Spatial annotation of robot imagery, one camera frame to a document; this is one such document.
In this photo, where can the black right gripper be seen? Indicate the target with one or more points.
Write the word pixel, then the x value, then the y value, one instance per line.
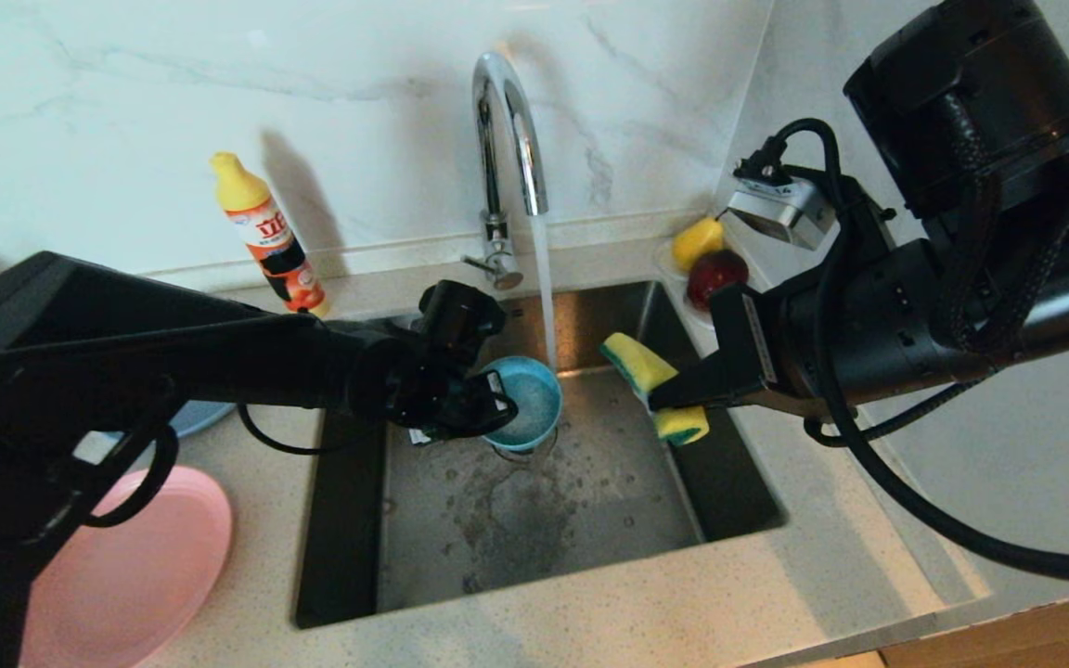
pixel 887 325

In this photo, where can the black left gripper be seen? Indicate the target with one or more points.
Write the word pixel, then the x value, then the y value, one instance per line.
pixel 442 390

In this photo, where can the yellow green sponge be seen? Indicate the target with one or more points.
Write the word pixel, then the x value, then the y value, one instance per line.
pixel 637 362

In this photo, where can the teal plastic bowl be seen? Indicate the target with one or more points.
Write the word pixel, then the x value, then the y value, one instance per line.
pixel 530 404

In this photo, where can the chrome gooseneck faucet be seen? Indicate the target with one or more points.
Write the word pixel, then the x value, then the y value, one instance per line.
pixel 493 186

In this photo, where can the yellow-capped orange dish soap bottle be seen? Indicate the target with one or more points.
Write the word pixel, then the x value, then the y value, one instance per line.
pixel 275 249

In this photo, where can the blue plastic plate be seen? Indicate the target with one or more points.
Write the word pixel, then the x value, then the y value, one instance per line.
pixel 205 417

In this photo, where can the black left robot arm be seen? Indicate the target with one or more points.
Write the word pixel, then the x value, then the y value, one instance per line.
pixel 126 353

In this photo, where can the stainless steel sink basin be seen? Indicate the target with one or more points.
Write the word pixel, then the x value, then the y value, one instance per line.
pixel 544 538

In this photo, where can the dark red apple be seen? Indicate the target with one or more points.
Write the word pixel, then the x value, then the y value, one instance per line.
pixel 711 274

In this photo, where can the yellow pear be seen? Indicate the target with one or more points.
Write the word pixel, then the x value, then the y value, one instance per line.
pixel 694 243

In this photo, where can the pink plastic plate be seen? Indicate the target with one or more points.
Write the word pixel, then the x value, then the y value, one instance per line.
pixel 145 575

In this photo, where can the wooden cabinet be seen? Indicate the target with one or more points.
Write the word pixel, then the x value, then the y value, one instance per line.
pixel 1036 645

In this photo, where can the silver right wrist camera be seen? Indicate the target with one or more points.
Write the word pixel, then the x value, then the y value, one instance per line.
pixel 785 209

